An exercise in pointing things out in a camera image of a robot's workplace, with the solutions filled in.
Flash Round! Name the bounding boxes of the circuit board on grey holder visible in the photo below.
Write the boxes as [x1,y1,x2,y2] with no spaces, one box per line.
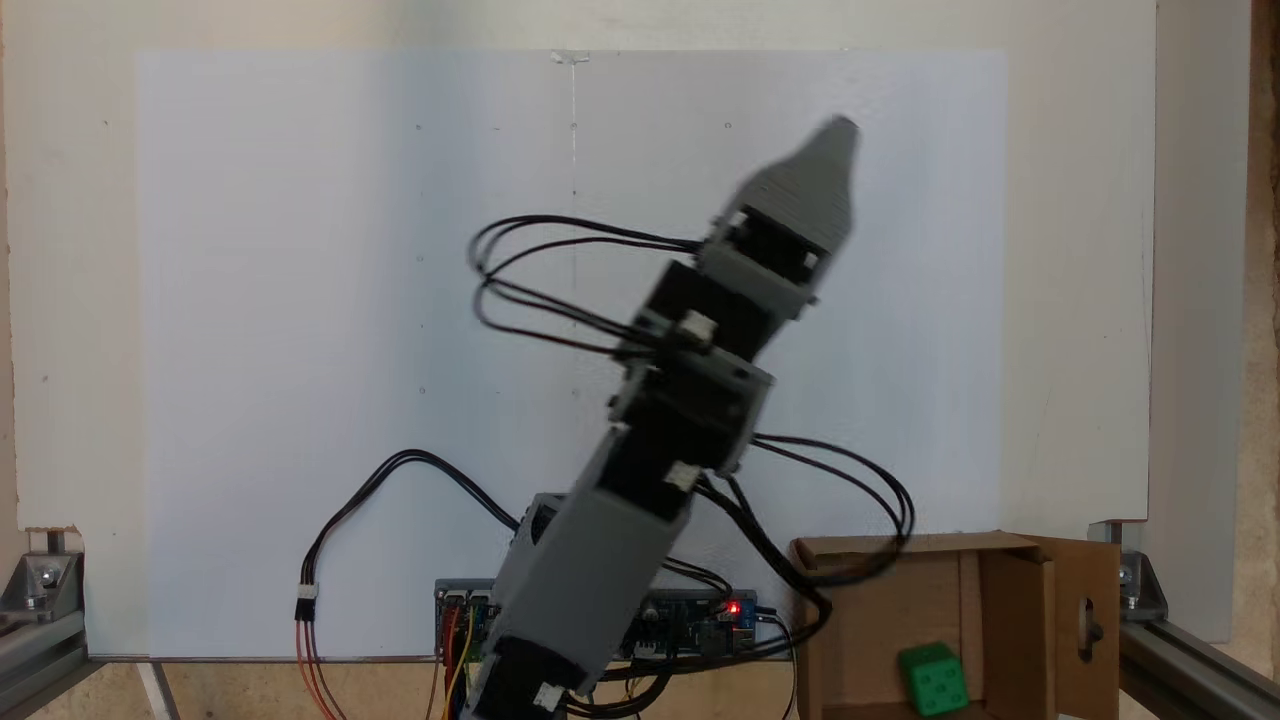
[434,578,763,663]

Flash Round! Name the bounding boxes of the green die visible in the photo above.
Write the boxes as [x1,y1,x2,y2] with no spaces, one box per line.
[897,642,970,718]

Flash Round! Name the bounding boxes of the white paper sheet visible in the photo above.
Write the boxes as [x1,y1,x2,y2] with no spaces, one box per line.
[134,48,1007,662]

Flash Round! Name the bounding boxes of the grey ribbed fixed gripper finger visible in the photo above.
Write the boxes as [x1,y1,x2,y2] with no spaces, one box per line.
[734,114,862,253]

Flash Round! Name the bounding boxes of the brown cardboard box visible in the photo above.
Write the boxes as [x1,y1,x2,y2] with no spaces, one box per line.
[788,531,1122,720]

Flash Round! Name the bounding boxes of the grey corner bracket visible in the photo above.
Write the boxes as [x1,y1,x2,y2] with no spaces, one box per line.
[1087,519,1170,624]
[0,527,87,617]

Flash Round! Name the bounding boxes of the red and orange wires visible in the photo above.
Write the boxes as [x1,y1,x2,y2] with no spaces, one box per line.
[294,596,347,720]

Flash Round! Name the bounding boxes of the aluminium profile post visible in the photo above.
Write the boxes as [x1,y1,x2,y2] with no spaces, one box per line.
[0,608,93,720]
[1118,598,1280,720]

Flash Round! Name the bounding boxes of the yellow jumper wire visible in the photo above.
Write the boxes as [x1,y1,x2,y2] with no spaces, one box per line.
[440,602,479,720]

